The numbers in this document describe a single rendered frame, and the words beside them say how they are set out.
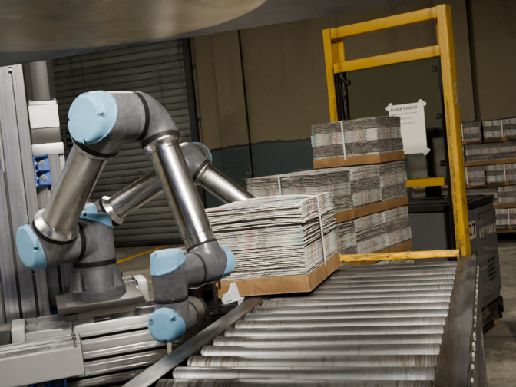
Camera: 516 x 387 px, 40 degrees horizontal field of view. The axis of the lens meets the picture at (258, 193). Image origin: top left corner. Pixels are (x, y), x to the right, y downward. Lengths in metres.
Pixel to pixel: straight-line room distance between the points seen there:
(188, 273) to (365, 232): 1.84
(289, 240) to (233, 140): 8.13
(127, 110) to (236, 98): 8.26
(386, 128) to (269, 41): 6.42
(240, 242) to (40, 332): 0.57
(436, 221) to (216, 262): 2.63
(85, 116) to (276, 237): 0.55
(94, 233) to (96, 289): 0.15
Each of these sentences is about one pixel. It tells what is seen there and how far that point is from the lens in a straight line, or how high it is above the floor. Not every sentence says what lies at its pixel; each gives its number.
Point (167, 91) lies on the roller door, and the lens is 10.29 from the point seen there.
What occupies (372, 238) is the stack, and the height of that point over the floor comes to 0.72.
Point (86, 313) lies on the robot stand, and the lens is 1.95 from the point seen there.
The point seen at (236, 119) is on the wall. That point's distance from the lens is 9.84.
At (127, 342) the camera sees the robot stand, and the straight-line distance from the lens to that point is 1.97.
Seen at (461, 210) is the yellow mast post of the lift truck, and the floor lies 0.76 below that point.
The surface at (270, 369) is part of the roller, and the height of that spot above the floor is 0.80.
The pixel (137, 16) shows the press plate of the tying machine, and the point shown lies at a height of 1.29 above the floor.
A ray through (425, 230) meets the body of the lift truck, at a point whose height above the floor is 0.64.
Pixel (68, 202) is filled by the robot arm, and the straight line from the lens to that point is 1.76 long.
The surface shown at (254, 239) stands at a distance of 1.78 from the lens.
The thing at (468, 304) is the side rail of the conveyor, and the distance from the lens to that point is 1.58.
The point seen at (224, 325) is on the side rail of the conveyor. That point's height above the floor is 0.80.
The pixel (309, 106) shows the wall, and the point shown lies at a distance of 9.64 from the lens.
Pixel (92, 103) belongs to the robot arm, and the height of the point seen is 1.30.
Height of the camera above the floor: 1.15
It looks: 3 degrees down
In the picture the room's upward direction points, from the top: 6 degrees counter-clockwise
